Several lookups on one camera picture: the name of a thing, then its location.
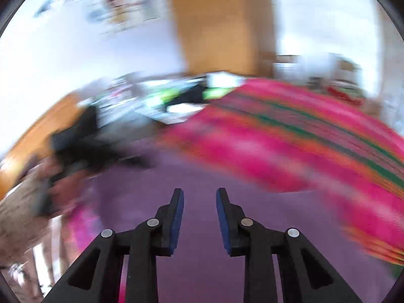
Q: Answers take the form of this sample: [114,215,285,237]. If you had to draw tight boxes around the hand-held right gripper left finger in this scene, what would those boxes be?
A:
[41,188,185,303]

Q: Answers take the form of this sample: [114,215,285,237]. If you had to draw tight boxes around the cardboard box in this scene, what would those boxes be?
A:
[335,57,362,73]

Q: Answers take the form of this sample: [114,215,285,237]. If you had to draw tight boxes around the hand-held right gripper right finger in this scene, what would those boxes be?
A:
[216,188,362,303]

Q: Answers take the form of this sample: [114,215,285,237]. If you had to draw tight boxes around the wooden wardrobe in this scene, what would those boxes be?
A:
[164,0,278,79]

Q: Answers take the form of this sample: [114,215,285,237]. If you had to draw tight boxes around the plaid bed sheet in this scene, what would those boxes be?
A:
[61,79,404,303]

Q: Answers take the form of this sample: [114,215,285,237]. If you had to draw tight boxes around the cartoon wall sticker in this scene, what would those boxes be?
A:
[33,0,168,35]

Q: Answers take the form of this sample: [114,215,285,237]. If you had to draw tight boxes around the purple fleece pants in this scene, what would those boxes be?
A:
[91,139,398,303]

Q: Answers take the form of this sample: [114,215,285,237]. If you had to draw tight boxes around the white box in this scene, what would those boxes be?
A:
[273,54,305,79]

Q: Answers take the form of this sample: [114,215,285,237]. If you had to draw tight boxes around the green white packet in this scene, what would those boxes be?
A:
[151,85,234,102]

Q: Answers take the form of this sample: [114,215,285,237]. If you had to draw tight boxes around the red patterned box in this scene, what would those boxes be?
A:
[326,85,363,105]

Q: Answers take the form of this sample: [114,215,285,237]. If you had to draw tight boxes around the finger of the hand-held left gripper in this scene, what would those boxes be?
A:
[104,155,152,172]

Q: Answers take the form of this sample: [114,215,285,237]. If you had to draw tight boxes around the person's left hand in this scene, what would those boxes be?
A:
[38,161,92,210]

